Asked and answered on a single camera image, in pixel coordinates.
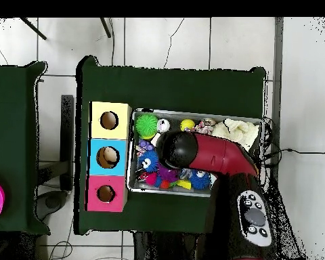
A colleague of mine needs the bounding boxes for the pale yellow cloth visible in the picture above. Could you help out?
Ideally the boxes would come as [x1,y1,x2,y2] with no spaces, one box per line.
[211,118,260,152]

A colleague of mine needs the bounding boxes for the wooden box three holes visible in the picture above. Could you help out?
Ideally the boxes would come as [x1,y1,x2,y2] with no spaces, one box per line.
[86,101,133,213]

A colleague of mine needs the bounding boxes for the small silver can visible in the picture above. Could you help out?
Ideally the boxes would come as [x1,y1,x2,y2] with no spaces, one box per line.
[156,118,172,134]

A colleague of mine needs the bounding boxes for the dark blue spiky ball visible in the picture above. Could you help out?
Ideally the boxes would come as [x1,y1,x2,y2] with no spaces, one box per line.
[137,150,161,174]

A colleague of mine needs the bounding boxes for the plain green spiky ball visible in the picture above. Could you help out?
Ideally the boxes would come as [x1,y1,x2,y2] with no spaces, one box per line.
[134,113,160,140]

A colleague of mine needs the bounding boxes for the purple spiky toy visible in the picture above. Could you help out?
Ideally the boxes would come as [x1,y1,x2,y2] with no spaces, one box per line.
[156,165,179,186]

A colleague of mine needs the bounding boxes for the yellow ball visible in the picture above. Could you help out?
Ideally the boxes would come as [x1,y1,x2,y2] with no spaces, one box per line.
[180,118,196,132]

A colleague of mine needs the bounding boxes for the colourful patterned cloth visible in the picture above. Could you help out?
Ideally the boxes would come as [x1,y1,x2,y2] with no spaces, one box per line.
[194,118,217,136]

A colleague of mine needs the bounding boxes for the blue spiky ball with eyes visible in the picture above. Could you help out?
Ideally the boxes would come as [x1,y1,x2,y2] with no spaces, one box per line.
[189,170,212,191]

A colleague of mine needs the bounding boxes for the black flat panel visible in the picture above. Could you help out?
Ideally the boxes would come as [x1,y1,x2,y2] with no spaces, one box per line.
[60,94,75,192]

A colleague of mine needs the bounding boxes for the black tripod leg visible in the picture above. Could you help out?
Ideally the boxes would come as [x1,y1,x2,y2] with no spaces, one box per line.
[20,17,47,41]
[100,17,112,39]

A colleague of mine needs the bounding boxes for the dark green side table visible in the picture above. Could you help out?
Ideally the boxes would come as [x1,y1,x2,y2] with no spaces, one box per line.
[0,61,49,234]

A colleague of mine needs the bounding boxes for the shallow wire mesh bin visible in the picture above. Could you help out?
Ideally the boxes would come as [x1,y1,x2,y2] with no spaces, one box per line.
[127,110,263,199]

